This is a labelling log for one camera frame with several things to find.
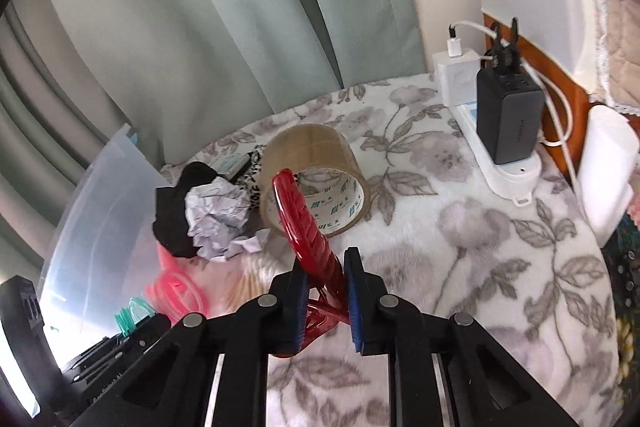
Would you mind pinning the crumpled white paper ball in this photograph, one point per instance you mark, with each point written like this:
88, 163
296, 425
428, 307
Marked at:
222, 222

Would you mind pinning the black charger brick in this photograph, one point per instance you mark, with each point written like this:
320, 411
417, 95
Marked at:
508, 117

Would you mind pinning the leopard print hair accessory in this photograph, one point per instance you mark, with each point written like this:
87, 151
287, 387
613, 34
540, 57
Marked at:
249, 179

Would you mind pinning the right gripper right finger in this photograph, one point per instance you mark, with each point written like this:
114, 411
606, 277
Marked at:
373, 325

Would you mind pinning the clear plastic storage bin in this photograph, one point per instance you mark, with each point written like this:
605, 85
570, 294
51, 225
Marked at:
103, 252

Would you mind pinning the black cloth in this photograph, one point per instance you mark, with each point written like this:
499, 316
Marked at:
170, 227

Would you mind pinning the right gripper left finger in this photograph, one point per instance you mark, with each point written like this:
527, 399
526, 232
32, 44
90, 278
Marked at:
292, 291

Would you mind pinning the green curtain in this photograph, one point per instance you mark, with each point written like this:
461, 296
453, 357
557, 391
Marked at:
182, 73

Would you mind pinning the floral white blanket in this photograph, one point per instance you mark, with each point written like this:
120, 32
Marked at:
533, 276

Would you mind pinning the white charger adapter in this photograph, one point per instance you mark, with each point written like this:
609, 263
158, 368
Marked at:
455, 71

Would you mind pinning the cotton swabs bundle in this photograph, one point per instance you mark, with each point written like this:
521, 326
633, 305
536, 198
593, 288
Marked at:
250, 275

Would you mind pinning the medicine box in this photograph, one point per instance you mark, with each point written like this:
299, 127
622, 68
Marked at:
233, 166

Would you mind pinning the red hair claw clip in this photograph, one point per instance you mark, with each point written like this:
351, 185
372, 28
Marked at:
328, 299

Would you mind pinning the pink rubber bands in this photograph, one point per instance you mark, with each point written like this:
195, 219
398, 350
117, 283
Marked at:
173, 293

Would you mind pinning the brown packing tape roll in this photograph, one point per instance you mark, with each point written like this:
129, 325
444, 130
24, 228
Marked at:
326, 172

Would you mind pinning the white box at right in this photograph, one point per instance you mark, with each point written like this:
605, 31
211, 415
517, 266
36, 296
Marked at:
608, 158

